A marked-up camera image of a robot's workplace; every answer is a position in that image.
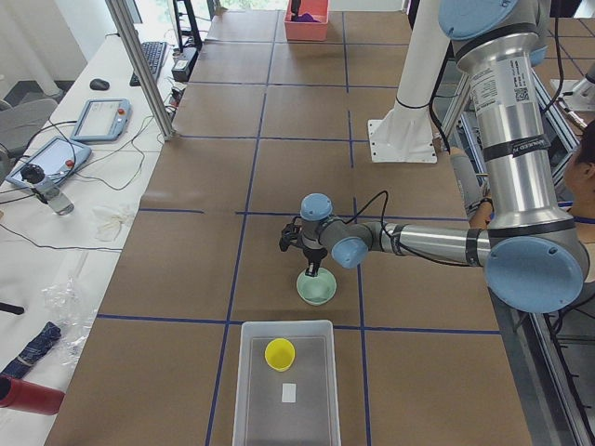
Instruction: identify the pink plastic bin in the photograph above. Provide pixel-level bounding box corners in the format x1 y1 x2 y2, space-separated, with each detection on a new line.
284 0 329 42

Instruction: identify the crumpled clear plastic wrap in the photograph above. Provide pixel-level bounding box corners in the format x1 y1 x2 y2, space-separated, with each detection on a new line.
42 278 98 369

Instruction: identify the aluminium frame post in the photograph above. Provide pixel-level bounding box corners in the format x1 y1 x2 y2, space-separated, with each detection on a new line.
105 0 175 141

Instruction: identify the folded blue umbrella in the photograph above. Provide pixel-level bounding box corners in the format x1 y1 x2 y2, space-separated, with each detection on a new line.
1 321 61 379

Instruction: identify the mint green bowl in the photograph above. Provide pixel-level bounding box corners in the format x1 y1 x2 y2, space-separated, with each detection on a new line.
297 268 337 306

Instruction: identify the yellow plastic cup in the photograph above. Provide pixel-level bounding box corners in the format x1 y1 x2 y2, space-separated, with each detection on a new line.
264 338 296 372

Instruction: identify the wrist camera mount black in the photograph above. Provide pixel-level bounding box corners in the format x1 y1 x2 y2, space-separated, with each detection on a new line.
279 216 304 252

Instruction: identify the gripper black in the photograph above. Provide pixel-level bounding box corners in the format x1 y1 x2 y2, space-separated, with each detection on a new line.
302 247 326 277

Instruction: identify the black keyboard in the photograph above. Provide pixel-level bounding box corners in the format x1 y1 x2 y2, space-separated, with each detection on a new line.
140 41 168 80

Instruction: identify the clear plastic storage box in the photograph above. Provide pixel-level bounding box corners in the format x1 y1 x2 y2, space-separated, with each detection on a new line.
231 320 341 445

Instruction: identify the black power box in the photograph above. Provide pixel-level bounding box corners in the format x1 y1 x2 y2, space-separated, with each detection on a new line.
171 47 198 83

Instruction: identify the black computer mouse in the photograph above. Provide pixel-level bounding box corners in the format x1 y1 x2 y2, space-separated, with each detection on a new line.
89 78 111 91

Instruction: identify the teach pendant tablet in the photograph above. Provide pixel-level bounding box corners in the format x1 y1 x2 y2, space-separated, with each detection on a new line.
71 98 131 144
6 137 91 188

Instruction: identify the crumpled white tissue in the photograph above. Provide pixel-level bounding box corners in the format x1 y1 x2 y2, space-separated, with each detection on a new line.
92 205 135 242

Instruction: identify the red metal bottle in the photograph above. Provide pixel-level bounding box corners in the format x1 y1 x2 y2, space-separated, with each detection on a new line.
1 375 65 415

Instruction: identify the far teach pendant tablet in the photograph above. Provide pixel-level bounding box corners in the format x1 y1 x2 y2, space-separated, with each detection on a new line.
71 98 131 144

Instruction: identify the near teach pendant tablet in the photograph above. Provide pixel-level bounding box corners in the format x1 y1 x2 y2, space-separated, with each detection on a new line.
6 137 91 188

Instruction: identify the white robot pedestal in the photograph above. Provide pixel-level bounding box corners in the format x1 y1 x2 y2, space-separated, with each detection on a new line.
368 0 450 164

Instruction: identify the purple cloth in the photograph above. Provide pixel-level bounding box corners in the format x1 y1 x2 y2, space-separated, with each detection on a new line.
292 13 321 23

